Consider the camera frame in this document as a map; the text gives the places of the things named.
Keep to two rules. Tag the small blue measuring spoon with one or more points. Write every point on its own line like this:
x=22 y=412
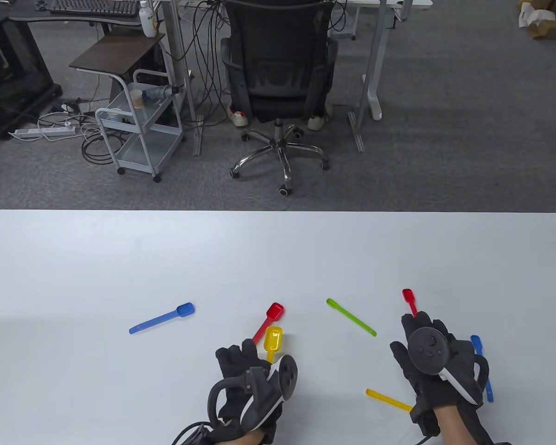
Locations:
x=476 y=343

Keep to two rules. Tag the small red measuring spoon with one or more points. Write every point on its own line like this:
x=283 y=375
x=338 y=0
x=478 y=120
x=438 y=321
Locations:
x=408 y=295

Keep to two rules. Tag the green measuring spoon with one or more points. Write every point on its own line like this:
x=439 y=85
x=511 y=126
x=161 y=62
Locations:
x=352 y=319

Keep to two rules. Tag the large yellow measuring spoon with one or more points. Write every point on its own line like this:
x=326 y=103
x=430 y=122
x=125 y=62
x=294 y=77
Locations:
x=273 y=337

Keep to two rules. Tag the white plastic bottle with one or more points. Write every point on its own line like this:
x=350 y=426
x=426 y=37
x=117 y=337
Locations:
x=147 y=21

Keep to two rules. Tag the person's left forearm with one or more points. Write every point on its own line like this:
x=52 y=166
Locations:
x=248 y=438

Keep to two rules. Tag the person's left hand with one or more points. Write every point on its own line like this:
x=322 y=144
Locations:
x=236 y=359

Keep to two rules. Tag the black keyboard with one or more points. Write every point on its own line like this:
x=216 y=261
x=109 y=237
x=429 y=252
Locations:
x=97 y=7

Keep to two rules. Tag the large red measuring spoon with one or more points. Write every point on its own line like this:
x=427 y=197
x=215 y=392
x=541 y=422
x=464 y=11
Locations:
x=274 y=310

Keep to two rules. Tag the person's right hand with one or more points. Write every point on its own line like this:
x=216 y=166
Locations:
x=463 y=361

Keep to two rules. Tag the black desk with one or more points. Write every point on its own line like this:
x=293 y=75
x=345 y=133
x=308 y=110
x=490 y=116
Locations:
x=28 y=13

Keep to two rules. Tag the white power strip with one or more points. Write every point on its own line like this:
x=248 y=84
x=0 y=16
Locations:
x=41 y=132

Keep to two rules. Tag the small yellow measuring spoon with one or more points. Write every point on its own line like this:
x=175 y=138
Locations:
x=384 y=398

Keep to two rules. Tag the white paper bag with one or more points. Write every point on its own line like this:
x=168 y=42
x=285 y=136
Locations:
x=535 y=16

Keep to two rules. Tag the white storage box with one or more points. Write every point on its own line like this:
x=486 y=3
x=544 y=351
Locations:
x=343 y=25

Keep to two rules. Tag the paper cup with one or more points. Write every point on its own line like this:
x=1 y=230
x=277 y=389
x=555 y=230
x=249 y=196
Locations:
x=137 y=99

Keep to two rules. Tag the grey metal utility cart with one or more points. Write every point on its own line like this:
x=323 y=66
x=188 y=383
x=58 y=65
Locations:
x=146 y=148

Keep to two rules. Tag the brown side table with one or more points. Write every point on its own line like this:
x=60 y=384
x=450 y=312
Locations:
x=116 y=53

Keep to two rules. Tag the blue grey tool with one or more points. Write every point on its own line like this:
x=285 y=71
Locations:
x=160 y=92

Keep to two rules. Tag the person's right forearm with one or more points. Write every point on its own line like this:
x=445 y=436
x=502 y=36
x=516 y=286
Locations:
x=451 y=426

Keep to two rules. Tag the large blue measuring spoon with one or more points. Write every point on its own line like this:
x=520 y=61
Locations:
x=184 y=309

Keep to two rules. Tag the black cabinet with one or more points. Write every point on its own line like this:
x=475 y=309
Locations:
x=9 y=69

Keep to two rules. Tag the cardboard box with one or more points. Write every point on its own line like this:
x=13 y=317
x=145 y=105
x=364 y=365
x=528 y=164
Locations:
x=546 y=30

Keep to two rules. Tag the black and white hand controller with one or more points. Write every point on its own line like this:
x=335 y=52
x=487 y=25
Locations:
x=426 y=350
x=287 y=378

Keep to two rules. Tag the black mesh office chair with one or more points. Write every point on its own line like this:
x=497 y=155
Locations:
x=278 y=46

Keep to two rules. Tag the white metal frame desk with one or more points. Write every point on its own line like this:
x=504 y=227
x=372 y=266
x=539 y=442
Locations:
x=374 y=55

